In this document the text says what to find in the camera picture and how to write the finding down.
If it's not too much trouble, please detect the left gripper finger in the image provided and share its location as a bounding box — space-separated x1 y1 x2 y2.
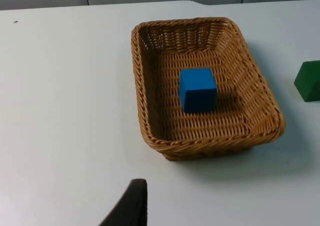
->
98 178 148 226

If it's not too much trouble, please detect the pale brown wicker basket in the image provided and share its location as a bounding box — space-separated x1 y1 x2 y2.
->
131 16 286 162

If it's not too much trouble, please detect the blue cube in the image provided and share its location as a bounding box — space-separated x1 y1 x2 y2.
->
179 67 217 114

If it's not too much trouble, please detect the green cube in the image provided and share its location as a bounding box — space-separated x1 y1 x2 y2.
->
293 60 320 103

